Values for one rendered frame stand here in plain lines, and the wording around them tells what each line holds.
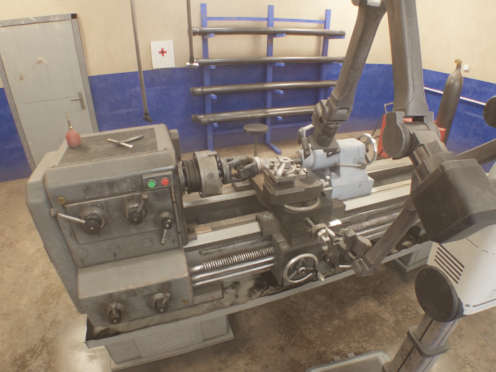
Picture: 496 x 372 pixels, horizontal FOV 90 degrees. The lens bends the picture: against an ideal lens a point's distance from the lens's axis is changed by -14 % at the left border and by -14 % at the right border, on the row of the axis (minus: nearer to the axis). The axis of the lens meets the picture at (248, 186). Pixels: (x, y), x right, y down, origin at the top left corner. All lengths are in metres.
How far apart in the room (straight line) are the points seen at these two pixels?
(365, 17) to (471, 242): 0.59
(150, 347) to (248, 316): 0.70
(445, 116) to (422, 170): 3.69
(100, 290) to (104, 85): 3.41
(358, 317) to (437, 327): 1.34
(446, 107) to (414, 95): 3.60
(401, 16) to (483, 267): 0.57
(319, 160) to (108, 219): 1.18
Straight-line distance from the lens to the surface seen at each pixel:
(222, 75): 4.57
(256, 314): 2.21
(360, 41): 0.85
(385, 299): 2.51
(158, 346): 2.00
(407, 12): 0.73
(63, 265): 1.54
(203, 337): 2.03
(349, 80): 0.89
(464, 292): 0.84
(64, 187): 1.29
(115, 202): 1.28
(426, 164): 0.61
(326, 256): 1.67
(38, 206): 1.36
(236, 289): 1.83
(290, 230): 1.50
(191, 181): 1.47
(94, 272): 1.49
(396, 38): 0.72
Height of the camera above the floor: 1.79
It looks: 29 degrees down
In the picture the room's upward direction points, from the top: straight up
